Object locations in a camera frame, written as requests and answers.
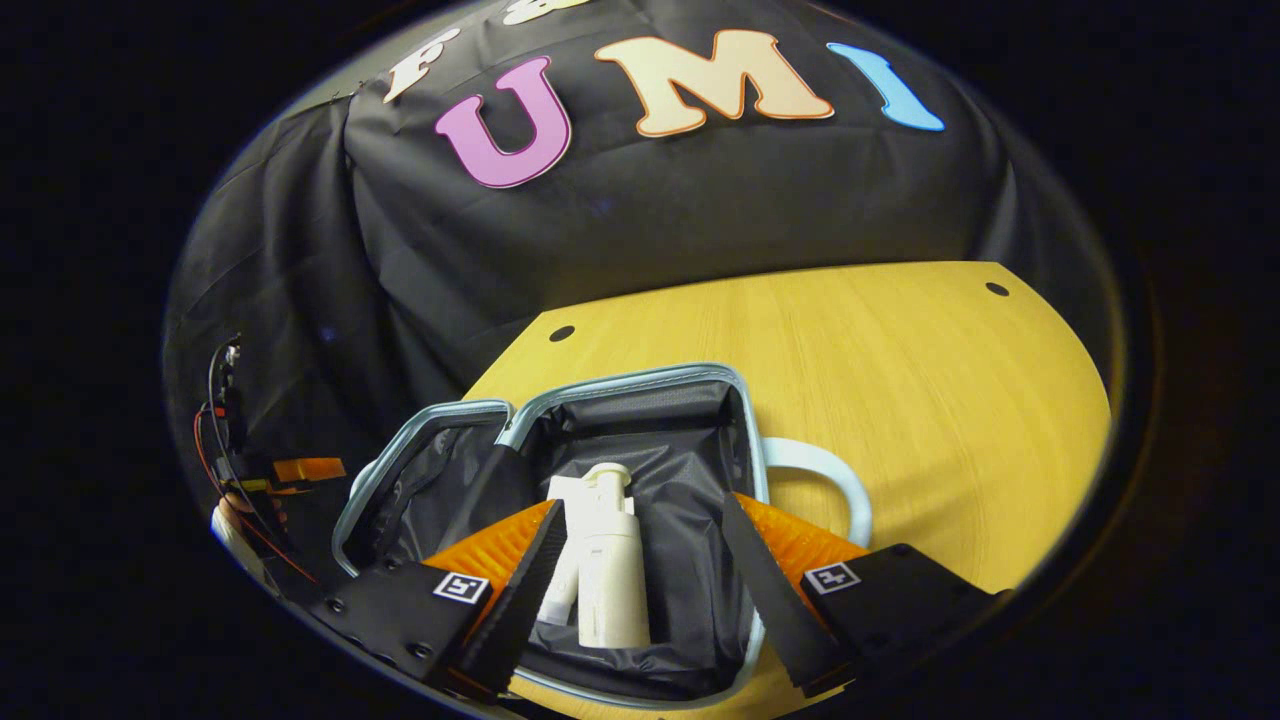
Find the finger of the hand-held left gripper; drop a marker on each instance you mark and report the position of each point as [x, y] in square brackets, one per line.
[310, 470]

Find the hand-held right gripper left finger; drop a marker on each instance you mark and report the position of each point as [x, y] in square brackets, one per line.
[520, 610]

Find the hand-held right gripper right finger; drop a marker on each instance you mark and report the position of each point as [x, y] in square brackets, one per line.
[775, 610]

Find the white pump bottle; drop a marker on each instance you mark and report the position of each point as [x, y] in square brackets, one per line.
[612, 580]

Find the translucent white tube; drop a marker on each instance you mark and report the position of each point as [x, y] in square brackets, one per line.
[565, 520]

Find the light blue suitcase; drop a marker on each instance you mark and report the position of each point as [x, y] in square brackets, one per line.
[690, 470]

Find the black backdrop cloth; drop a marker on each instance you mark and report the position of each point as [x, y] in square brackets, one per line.
[700, 200]

